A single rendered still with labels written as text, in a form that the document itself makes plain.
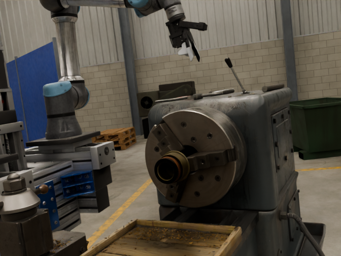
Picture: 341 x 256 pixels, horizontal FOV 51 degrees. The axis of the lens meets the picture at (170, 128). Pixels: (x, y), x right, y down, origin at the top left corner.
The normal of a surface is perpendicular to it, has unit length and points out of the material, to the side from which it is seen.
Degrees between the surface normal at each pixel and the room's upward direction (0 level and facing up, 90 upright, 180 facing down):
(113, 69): 90
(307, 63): 90
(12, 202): 60
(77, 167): 90
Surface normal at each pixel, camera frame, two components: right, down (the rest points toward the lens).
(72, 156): -0.34, 0.14
